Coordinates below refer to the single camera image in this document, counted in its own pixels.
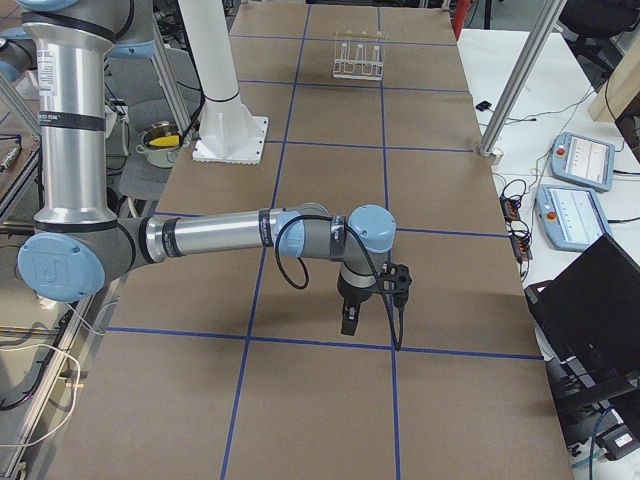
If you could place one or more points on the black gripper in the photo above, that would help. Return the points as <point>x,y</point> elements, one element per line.
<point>353,295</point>

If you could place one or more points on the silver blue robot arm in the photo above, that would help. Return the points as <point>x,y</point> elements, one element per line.
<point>79,244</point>

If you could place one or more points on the orange black electronics board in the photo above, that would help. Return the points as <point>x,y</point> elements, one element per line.
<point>510,209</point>

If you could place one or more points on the black laptop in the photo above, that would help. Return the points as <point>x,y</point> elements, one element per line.
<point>590,311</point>

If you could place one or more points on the near teach pendant tablet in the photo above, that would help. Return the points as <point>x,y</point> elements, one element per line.
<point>572,217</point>

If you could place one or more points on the teach pendant tablet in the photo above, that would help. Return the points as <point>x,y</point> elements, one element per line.
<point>572,217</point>
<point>583,161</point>

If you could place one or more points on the small black puck device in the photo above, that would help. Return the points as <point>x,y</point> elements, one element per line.
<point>483,105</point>

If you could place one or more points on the white pot with corn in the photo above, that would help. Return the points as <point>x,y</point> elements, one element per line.
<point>159,144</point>

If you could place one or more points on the far teach pendant tablet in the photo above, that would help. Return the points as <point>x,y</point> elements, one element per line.
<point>583,161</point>

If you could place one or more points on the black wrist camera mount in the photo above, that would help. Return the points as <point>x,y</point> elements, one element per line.
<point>396,281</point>

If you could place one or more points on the white wire cup holder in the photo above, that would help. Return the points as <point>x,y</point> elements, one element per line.
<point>358,55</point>

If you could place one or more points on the aluminium frame post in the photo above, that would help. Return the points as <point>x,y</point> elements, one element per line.
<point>528,56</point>

